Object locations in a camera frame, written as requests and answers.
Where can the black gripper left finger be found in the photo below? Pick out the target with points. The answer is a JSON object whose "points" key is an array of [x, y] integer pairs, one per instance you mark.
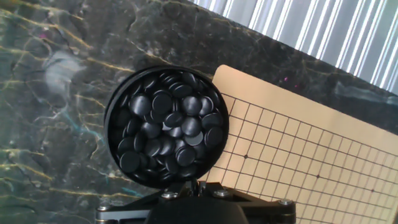
{"points": [[130, 213]]}

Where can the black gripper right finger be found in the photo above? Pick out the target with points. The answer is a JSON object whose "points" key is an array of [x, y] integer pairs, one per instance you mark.
{"points": [[270, 213]]}

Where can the tan go board mat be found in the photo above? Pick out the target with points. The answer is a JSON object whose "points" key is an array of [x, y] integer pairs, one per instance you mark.
{"points": [[295, 140]]}

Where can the black bowl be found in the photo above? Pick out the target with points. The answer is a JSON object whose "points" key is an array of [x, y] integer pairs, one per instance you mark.
{"points": [[109, 130]]}

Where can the black marble pattern mat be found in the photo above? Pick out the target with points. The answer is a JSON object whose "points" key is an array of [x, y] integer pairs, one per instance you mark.
{"points": [[62, 130]]}

